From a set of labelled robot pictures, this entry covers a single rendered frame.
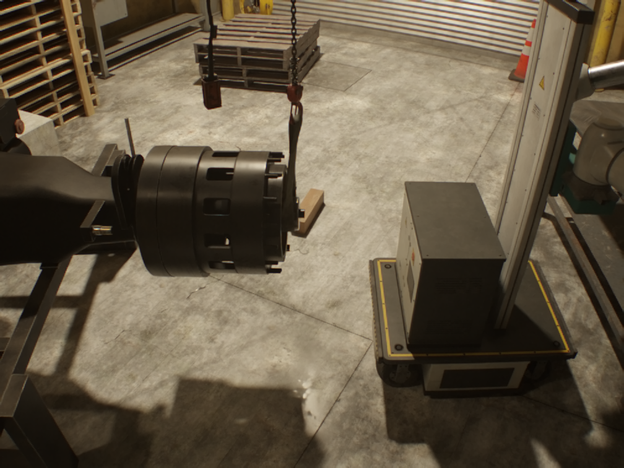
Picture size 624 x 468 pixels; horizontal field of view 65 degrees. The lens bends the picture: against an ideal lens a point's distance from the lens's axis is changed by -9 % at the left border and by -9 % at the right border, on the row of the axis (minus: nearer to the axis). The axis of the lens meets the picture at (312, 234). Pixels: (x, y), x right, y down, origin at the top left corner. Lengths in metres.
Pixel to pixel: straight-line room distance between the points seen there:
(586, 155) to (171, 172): 1.52
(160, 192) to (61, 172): 0.55
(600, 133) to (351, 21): 6.02
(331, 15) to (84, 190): 5.90
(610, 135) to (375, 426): 1.59
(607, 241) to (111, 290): 3.06
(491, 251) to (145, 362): 1.79
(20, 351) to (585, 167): 2.21
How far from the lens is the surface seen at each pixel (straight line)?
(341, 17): 7.74
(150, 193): 2.09
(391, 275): 2.77
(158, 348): 2.92
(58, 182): 2.39
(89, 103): 5.61
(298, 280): 3.19
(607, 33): 6.59
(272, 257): 2.17
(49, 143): 4.63
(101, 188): 2.38
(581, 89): 2.55
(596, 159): 1.99
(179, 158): 2.15
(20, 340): 2.30
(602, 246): 3.55
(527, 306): 2.78
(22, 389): 2.12
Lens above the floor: 2.15
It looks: 38 degrees down
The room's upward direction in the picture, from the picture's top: straight up
